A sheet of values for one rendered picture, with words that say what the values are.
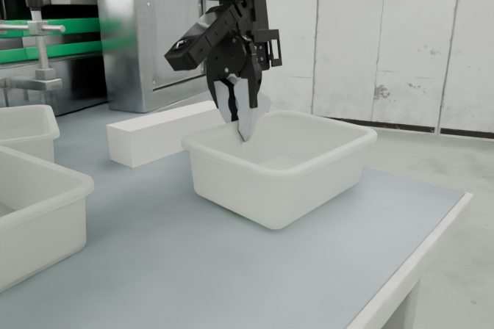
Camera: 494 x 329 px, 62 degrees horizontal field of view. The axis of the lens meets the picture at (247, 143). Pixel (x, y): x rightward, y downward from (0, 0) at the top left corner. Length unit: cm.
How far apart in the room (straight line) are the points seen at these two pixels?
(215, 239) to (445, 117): 327
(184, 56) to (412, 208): 34
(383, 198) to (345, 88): 309
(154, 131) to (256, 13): 25
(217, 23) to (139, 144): 24
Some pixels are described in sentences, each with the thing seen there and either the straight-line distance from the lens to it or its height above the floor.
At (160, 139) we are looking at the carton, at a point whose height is 78.
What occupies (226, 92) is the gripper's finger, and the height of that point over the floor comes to 88.
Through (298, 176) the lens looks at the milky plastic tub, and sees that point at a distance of 42.
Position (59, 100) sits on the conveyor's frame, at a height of 79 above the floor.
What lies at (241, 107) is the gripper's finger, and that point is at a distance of 56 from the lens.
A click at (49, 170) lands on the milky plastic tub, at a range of 50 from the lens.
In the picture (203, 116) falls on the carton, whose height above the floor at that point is 80.
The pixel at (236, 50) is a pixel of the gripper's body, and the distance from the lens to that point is 55.
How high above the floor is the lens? 99
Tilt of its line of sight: 18 degrees down
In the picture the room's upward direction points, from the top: straight up
